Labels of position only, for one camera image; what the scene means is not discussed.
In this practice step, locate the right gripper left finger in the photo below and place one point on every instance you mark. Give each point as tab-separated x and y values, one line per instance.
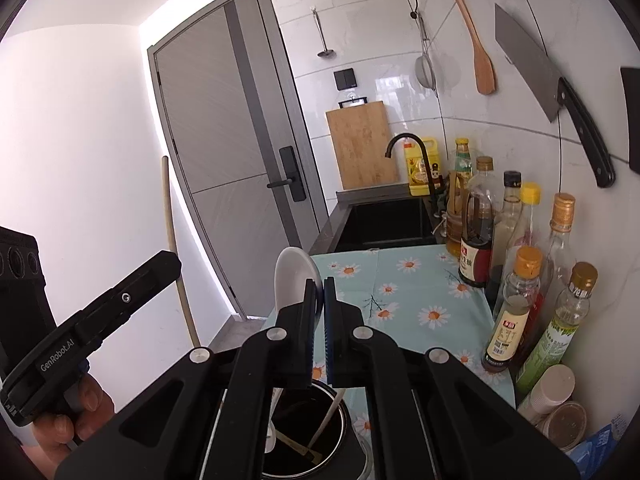
295	352

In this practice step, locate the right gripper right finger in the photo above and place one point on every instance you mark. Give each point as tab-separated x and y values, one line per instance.
347	359

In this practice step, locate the black kitchen sink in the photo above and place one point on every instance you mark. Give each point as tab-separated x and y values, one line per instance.
382	217

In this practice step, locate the left human hand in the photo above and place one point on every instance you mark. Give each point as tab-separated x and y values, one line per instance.
54	432

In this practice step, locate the chopstick in holder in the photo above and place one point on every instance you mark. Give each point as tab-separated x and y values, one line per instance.
327	417

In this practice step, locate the daisy pattern tablecloth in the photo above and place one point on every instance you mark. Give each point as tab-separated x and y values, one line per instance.
416	296

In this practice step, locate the black utensil holder cup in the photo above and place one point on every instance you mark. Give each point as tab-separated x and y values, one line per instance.
338	453

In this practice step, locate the yellow oil jug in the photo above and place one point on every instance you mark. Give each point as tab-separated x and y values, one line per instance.
416	166

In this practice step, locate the gold cap sesame oil bottle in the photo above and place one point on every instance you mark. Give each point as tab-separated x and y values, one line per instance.
519	292

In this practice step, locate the black sink faucet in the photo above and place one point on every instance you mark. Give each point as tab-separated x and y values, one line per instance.
433	196

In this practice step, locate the dark soy sauce bottle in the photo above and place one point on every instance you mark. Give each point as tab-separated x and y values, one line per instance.
478	218

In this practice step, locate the black cap vinegar bottle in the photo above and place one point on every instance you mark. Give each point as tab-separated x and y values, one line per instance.
504	225

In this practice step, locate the wooden cutting board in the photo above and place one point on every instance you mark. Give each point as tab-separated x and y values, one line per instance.
360	135

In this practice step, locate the green bottle yellow cap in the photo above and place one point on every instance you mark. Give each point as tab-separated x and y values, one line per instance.
463	167

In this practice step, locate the yellow cap clear bottle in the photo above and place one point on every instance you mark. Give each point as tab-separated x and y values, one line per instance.
525	233

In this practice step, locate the white seasoning jar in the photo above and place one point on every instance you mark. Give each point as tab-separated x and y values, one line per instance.
554	387

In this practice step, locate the green label oil bottle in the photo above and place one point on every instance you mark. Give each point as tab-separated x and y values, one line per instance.
571	309

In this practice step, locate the grey door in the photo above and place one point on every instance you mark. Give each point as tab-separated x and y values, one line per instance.
227	101

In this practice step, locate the round lidded spice jar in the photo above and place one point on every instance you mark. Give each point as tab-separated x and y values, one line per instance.
565	426

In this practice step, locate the blue plastic packet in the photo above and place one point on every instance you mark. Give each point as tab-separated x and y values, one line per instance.
591	453

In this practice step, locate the metal mesh strainer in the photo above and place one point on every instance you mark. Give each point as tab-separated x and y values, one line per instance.
423	65

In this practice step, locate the hanging metal ladle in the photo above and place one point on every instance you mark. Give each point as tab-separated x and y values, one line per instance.
325	52

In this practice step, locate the wooden spatula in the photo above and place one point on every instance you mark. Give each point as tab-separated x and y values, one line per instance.
485	78

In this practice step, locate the black door handle lock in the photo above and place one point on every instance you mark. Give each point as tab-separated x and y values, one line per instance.
293	178

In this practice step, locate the black wall switch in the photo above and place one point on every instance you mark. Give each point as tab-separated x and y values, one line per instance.
345	79

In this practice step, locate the steel cleaver black handle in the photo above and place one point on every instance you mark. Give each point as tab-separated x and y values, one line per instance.
553	92

